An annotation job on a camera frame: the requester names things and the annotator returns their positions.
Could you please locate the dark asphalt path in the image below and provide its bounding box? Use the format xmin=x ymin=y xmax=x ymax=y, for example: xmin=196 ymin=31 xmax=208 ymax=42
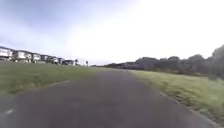
xmin=0 ymin=68 xmax=223 ymax=128

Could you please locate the distant tree line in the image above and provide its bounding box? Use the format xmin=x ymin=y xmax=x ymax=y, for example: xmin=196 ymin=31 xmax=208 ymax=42
xmin=99 ymin=44 xmax=224 ymax=80

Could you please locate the grass field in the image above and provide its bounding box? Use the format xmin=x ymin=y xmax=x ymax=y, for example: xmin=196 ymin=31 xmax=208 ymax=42
xmin=0 ymin=60 xmax=107 ymax=98

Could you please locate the grass verge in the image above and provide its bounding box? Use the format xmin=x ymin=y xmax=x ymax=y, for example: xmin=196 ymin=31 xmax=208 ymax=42
xmin=128 ymin=69 xmax=224 ymax=125

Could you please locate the row of houses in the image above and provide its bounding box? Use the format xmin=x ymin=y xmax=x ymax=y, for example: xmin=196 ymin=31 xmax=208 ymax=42
xmin=0 ymin=45 xmax=81 ymax=66

